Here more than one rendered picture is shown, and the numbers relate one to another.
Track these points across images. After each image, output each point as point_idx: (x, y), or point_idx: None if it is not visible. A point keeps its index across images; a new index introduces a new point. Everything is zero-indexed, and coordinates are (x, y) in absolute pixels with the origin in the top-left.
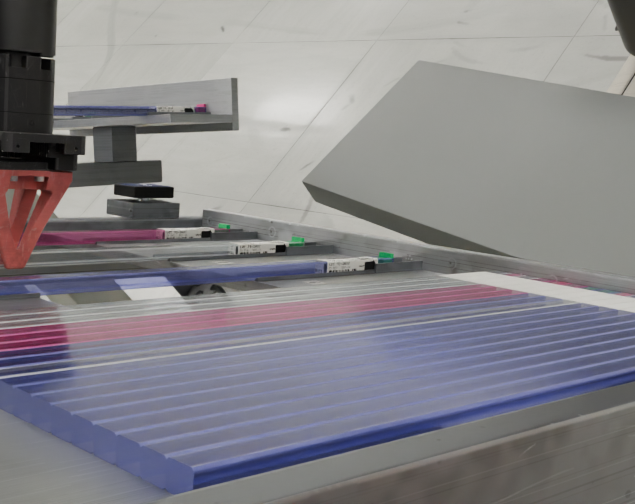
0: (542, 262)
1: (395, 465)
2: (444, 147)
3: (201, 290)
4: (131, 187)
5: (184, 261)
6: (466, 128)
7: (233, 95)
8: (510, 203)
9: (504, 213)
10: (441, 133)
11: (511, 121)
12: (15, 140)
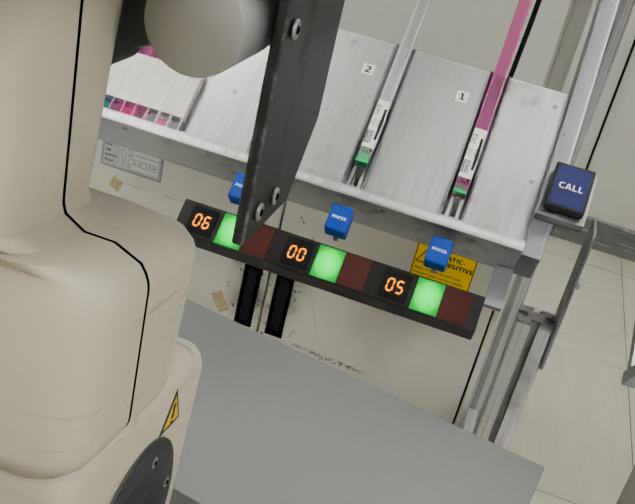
0: (141, 128)
1: None
2: (328, 443)
3: (537, 313)
4: (564, 163)
5: (390, 53)
6: (304, 461)
7: None
8: (216, 350)
9: (221, 343)
10: (342, 467)
11: (235, 449)
12: None
